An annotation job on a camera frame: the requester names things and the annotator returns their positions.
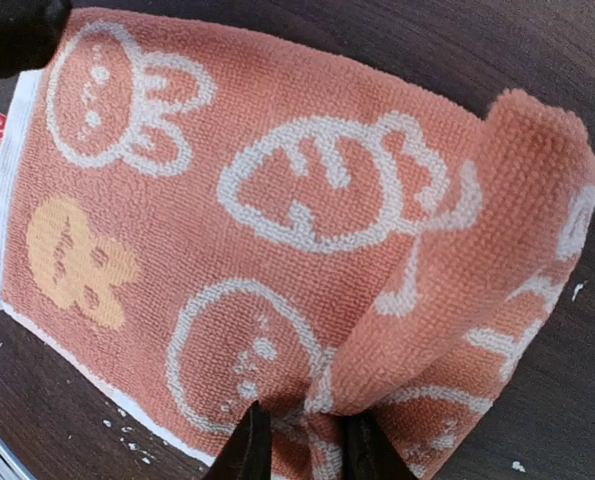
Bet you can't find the orange bunny towel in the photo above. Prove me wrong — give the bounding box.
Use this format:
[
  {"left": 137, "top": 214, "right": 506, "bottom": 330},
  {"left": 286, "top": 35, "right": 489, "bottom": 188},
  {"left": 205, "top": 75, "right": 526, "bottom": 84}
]
[{"left": 0, "top": 8, "right": 595, "bottom": 479}]

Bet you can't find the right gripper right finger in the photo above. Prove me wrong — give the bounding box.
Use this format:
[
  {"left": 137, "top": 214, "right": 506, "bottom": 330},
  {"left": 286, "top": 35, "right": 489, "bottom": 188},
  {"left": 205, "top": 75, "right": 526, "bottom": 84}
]
[{"left": 344, "top": 412, "right": 417, "bottom": 480}]

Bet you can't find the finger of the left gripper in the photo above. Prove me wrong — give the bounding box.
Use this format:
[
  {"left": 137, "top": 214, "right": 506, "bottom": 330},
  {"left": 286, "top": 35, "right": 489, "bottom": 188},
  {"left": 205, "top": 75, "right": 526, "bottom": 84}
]
[{"left": 0, "top": 0, "right": 72, "bottom": 79}]

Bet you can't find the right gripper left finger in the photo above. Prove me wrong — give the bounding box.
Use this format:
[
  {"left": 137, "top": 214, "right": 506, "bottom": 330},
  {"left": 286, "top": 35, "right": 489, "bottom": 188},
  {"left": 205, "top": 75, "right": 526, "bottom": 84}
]
[{"left": 209, "top": 401, "right": 272, "bottom": 480}]

